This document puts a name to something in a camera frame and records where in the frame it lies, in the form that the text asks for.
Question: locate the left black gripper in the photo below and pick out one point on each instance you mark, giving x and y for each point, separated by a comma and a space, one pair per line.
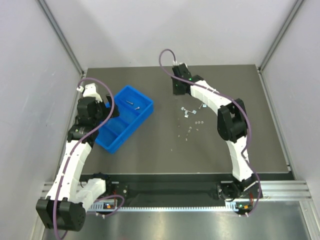
111, 106

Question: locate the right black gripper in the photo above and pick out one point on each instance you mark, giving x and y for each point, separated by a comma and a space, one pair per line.
178, 89

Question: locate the blue plastic compartment bin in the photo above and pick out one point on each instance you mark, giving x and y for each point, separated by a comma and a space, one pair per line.
117, 130

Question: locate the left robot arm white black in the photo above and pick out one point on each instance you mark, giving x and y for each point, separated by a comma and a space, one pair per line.
65, 207

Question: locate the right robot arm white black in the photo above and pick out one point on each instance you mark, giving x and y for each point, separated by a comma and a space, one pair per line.
232, 126

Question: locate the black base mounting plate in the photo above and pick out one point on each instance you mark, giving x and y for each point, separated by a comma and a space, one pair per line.
214, 190

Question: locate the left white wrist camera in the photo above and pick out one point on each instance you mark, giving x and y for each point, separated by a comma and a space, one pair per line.
90, 90

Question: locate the grey slotted cable duct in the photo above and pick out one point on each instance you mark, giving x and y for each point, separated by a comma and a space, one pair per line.
106, 207

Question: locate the aluminium frame rail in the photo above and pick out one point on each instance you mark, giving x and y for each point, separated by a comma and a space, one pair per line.
285, 190

